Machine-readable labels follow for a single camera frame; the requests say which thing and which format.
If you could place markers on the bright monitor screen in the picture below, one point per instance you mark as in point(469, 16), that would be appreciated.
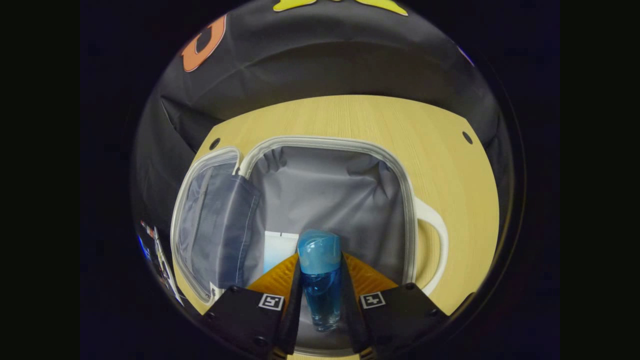
point(145, 247)

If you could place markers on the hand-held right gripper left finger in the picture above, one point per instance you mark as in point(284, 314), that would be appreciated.
point(292, 320)

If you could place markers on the blue capped clear bottle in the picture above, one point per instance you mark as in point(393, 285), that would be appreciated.
point(320, 255)

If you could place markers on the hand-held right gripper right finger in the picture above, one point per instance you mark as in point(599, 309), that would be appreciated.
point(353, 320)

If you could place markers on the small white suitcase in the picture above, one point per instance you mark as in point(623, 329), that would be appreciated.
point(330, 200)

